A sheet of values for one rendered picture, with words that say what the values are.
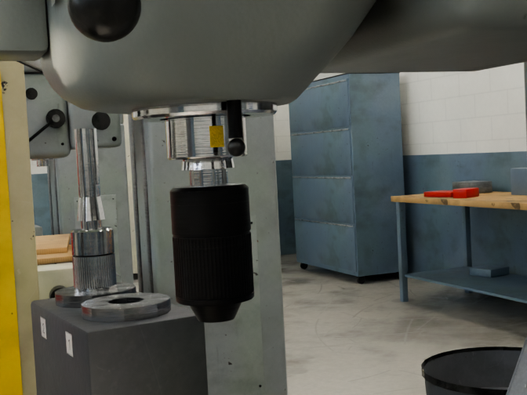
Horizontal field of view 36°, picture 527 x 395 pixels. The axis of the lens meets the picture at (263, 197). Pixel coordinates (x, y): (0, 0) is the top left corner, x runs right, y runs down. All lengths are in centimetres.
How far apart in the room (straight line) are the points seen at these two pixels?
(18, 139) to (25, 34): 175
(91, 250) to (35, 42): 49
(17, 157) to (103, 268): 130
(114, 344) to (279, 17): 44
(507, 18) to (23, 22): 25
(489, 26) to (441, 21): 3
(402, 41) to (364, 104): 729
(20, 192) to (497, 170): 530
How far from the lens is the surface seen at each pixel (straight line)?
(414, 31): 48
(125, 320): 81
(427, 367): 259
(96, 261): 91
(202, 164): 47
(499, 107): 698
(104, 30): 34
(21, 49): 45
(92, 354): 78
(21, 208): 219
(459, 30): 46
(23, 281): 221
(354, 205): 773
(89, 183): 92
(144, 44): 41
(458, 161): 743
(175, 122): 47
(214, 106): 44
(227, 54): 42
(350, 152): 772
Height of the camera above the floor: 128
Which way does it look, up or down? 3 degrees down
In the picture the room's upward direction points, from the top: 3 degrees counter-clockwise
